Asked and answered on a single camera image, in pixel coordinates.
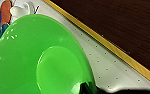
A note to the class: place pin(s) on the yellow wooden gaming table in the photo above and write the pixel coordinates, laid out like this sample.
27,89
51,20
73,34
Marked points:
104,66

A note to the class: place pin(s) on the teal paddle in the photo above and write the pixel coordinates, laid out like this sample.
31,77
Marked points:
3,29

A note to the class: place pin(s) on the white plastic striker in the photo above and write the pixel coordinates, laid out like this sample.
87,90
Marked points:
22,8

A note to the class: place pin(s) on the orange paddle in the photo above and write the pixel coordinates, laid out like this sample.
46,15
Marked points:
6,11

